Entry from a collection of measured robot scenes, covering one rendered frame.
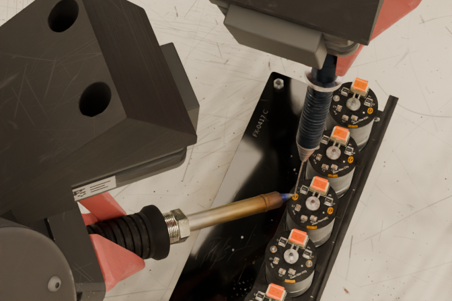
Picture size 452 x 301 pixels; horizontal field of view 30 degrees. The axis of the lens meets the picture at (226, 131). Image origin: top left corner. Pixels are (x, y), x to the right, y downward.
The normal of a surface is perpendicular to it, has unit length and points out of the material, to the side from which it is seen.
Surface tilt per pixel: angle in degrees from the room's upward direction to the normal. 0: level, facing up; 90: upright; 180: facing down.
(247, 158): 0
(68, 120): 28
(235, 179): 0
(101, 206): 87
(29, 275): 70
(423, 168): 0
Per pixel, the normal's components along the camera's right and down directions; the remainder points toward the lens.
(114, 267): 0.92, -0.39
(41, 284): 0.85, 0.21
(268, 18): -0.16, -0.08
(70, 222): 0.80, -0.48
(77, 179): 0.37, 0.86
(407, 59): -0.05, -0.35
